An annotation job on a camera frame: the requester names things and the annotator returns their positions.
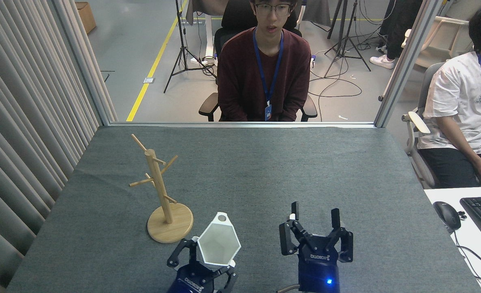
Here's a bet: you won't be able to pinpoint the wooden cup rack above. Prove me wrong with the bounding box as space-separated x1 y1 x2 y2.
129 133 194 244

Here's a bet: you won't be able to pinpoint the grey pleated curtain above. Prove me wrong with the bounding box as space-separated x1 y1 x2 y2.
0 0 119 293

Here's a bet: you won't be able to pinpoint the silver frame post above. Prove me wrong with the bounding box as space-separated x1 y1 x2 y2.
49 0 113 126
374 0 444 129

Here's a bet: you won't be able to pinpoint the black mouse cable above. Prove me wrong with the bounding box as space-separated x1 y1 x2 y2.
451 229 481 282

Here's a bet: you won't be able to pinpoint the white desk frame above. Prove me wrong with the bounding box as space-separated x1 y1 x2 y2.
189 14 218 66

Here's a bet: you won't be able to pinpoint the black floor cable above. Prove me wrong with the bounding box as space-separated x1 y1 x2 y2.
309 57 363 99

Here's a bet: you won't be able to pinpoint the black tripod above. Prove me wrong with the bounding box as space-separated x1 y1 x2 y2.
324 0 372 78
163 0 217 94

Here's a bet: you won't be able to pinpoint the grey office chair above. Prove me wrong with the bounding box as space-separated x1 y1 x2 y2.
401 61 481 190

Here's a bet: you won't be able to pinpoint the cardboard box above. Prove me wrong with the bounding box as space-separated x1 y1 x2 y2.
75 2 97 35

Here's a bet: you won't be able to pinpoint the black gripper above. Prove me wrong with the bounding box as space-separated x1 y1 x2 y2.
167 238 239 293
279 201 354 293

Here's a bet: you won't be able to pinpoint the white desk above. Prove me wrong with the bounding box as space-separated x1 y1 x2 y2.
423 186 481 293

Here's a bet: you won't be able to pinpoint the person's glasses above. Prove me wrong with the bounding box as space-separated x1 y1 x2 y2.
253 3 294 17

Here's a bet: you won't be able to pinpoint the white hexagonal cup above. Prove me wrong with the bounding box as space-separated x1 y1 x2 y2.
197 212 242 268

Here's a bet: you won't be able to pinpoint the black office chair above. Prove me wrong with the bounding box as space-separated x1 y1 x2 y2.
198 0 318 122

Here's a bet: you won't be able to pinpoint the person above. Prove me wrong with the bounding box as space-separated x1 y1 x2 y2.
217 0 312 122
416 0 481 188
369 0 424 70

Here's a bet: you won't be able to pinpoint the black computer mouse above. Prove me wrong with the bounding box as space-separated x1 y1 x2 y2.
433 201 462 231

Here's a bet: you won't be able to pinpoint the silver table edge rail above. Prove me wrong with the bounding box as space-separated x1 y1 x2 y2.
109 121 376 129

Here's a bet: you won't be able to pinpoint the beige chair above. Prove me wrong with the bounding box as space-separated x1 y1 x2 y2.
401 15 470 69

